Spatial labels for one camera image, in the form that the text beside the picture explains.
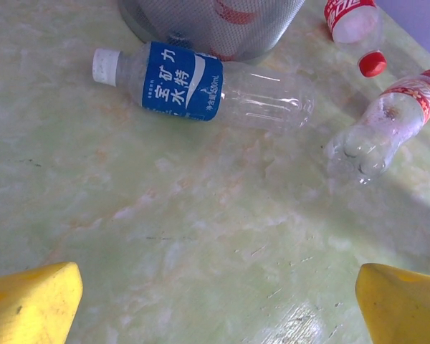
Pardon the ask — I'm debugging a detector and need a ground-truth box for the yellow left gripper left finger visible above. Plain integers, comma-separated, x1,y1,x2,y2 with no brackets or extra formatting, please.
0,261,84,344

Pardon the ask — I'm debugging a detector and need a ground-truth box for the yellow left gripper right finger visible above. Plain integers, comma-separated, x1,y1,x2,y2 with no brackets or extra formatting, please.
355,263,430,344

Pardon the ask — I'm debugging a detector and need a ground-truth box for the clear bottle patterned red-white label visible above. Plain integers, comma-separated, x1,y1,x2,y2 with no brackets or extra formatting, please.
324,69,430,186

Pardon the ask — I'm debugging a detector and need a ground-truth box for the blue-label water bottle white cap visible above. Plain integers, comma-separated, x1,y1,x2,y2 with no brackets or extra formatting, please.
92,41,316,135

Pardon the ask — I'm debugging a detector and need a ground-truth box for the frosted bottle red label red cap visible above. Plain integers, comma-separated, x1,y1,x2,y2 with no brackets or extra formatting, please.
323,0,388,79

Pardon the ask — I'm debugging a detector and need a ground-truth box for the grey mesh waste bin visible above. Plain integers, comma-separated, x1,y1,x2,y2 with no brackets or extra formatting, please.
117,0,306,65

